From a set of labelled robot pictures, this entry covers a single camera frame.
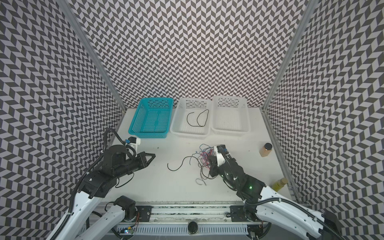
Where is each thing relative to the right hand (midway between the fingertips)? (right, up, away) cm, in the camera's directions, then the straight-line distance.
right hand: (208, 156), depth 73 cm
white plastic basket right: (+19, +21, +39) cm, 48 cm away
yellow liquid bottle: (+35, -15, +3) cm, 38 cm away
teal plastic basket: (-40, +20, +40) cm, 60 cm away
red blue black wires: (-3, -4, +15) cm, 16 cm away
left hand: (-24, +1, -4) cm, 25 cm away
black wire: (-6, +20, +39) cm, 44 cm away
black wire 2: (-14, -5, +20) cm, 25 cm away
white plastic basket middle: (-10, +20, +39) cm, 45 cm away
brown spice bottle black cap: (+36, 0, +16) cm, 39 cm away
